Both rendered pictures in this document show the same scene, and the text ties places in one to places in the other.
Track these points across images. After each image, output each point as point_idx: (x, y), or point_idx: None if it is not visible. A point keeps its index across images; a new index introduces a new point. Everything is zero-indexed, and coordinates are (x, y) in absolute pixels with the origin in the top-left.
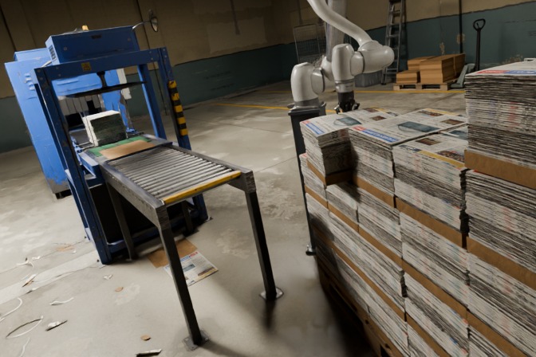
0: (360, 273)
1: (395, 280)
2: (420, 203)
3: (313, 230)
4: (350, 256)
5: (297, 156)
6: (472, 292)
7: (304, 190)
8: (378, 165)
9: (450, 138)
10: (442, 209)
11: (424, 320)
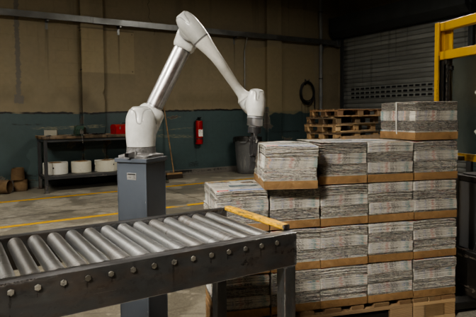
0: (316, 264)
1: (362, 235)
2: (388, 169)
3: None
4: (299, 260)
5: (147, 215)
6: (416, 200)
7: None
8: (351, 160)
9: (365, 141)
10: (402, 165)
11: (384, 245)
